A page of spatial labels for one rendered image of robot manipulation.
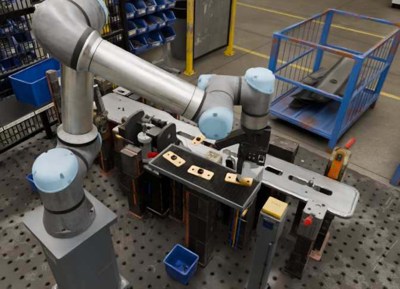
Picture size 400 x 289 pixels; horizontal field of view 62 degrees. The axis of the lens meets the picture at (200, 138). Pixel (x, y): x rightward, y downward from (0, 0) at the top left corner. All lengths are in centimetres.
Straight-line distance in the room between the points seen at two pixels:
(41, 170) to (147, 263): 68
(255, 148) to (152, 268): 73
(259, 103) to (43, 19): 52
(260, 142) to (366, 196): 107
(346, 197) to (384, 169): 199
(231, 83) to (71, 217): 59
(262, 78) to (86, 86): 46
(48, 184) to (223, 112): 50
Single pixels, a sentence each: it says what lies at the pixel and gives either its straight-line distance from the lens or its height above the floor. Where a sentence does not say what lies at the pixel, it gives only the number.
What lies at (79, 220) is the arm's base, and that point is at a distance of 106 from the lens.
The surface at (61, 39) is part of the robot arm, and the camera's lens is 74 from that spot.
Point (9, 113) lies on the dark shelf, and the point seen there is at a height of 103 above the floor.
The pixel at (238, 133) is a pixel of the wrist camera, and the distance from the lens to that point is 95.
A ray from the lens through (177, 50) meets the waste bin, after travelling 488.
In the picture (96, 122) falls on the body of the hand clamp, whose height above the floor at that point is 104.
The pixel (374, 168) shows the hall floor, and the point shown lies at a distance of 336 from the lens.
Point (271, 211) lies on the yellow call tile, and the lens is 105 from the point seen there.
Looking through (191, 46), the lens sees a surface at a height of 37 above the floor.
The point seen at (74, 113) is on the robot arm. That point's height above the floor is 143.
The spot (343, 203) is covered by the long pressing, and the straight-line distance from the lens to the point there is 139.
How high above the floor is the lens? 192
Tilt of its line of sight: 36 degrees down
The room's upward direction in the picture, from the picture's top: 2 degrees clockwise
